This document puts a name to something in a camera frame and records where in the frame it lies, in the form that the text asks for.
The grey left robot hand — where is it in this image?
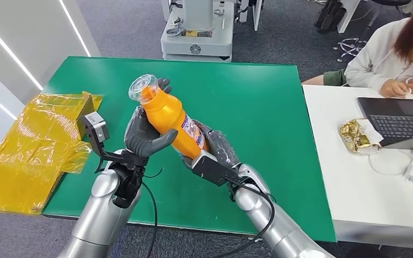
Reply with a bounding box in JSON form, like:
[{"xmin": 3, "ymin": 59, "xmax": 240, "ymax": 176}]
[{"xmin": 124, "ymin": 77, "xmax": 179, "ymax": 160}]

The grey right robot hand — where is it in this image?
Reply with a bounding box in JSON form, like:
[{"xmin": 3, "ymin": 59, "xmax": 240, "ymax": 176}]
[{"xmin": 181, "ymin": 120, "xmax": 242, "ymax": 170}]

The orange bottle with clear cap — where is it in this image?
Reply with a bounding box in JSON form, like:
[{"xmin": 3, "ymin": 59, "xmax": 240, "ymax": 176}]
[{"xmin": 127, "ymin": 74, "xmax": 211, "ymax": 161}]

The yellow plastic wrapped box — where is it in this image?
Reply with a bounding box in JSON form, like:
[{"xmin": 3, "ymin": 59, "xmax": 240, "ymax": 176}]
[{"xmin": 0, "ymin": 91, "xmax": 104, "ymax": 216}]

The white robot column stand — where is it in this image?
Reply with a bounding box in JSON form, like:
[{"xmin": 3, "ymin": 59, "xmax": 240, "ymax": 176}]
[{"xmin": 160, "ymin": 0, "xmax": 236, "ymax": 63}]

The gold foil snack packet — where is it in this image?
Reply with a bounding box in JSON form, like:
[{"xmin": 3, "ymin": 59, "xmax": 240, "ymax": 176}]
[{"xmin": 338, "ymin": 118, "xmax": 384, "ymax": 155}]

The white desk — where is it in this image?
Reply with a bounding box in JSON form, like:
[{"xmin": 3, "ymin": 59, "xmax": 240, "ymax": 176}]
[{"xmin": 301, "ymin": 84, "xmax": 413, "ymax": 251}]

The chrome chair base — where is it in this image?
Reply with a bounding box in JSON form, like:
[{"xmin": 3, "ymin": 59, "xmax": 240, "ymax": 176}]
[{"xmin": 333, "ymin": 37, "xmax": 368, "ymax": 63}]

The black shoes pair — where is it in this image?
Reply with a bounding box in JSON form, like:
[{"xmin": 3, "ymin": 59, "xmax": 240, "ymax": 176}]
[{"xmin": 314, "ymin": 0, "xmax": 347, "ymax": 35}]

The person's right hand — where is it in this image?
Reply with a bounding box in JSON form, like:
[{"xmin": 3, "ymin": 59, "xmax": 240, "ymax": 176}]
[{"xmin": 379, "ymin": 78, "xmax": 412, "ymax": 99}]

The dark grey laptop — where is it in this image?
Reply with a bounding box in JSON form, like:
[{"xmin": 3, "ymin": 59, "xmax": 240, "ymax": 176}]
[{"xmin": 356, "ymin": 96, "xmax": 413, "ymax": 152}]

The person at laptop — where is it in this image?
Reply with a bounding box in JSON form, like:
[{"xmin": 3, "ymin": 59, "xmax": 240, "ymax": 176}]
[{"xmin": 301, "ymin": 0, "xmax": 413, "ymax": 99}]

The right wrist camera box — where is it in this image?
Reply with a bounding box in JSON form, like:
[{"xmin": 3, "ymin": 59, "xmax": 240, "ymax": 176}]
[{"xmin": 191, "ymin": 149, "xmax": 244, "ymax": 188}]

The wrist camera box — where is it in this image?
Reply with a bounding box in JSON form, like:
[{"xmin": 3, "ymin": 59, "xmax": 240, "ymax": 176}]
[
  {"xmin": 76, "ymin": 111, "xmax": 111, "ymax": 144},
  {"xmin": 191, "ymin": 149, "xmax": 244, "ymax": 188}
]

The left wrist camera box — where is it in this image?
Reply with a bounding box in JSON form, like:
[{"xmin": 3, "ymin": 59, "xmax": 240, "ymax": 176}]
[{"xmin": 76, "ymin": 111, "xmax": 111, "ymax": 144}]

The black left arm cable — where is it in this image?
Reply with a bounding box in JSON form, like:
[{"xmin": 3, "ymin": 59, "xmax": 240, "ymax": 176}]
[{"xmin": 140, "ymin": 167, "xmax": 165, "ymax": 258}]

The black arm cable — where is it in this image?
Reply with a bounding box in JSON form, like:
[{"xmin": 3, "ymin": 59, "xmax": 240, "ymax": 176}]
[
  {"xmin": 211, "ymin": 176, "xmax": 276, "ymax": 258},
  {"xmin": 140, "ymin": 167, "xmax": 165, "ymax": 258}
]

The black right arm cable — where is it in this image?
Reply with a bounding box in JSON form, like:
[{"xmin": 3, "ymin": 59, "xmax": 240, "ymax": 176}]
[{"xmin": 211, "ymin": 176, "xmax": 276, "ymax": 258}]

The white charger cable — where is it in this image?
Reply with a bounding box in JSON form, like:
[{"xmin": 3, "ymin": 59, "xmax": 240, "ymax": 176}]
[{"xmin": 367, "ymin": 149, "xmax": 413, "ymax": 177}]

